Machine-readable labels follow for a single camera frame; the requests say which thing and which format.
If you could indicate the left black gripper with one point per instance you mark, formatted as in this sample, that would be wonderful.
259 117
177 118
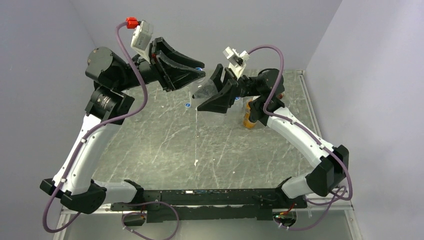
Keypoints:
171 74

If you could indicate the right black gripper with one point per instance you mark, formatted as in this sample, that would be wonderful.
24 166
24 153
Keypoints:
227 96

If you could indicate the clear plastic bottle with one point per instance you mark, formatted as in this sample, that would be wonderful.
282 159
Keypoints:
202 90

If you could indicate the orange juice bottle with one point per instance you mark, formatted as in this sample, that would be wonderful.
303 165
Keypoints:
247 123

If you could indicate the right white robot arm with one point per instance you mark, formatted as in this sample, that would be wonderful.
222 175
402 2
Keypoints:
330 163

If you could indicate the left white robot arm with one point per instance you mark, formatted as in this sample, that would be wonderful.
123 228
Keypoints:
107 108

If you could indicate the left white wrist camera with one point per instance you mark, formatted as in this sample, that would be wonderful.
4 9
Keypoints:
141 37

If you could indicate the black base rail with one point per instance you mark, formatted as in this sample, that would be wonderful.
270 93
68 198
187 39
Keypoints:
212 204

